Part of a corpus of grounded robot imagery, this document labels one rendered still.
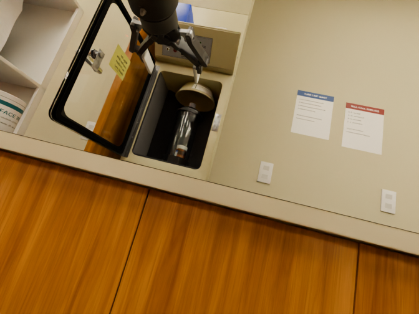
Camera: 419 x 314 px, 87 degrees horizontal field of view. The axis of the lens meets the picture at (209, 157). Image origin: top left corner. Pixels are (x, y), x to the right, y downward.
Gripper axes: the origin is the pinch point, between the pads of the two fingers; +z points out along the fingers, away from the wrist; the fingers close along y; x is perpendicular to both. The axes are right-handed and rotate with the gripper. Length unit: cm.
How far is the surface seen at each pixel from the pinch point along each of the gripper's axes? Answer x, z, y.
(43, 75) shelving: -22, 63, 102
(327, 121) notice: -31, 64, -70
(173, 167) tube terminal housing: 22.4, 23.0, -2.2
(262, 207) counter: 31.0, -7.5, -29.1
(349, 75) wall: -65, 63, -79
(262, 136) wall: -14, 65, -36
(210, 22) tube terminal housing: -41.8, 22.2, 0.2
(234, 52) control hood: -23.4, 15.1, -13.4
